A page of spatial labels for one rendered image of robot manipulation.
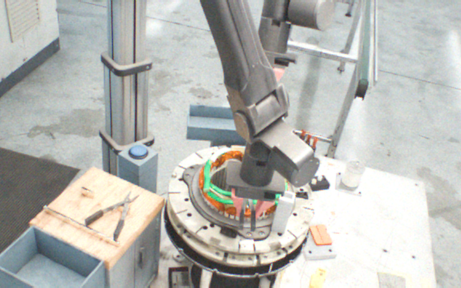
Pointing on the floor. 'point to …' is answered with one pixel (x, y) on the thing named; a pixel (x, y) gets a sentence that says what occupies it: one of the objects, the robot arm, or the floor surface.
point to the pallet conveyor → (364, 74)
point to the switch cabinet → (11, 42)
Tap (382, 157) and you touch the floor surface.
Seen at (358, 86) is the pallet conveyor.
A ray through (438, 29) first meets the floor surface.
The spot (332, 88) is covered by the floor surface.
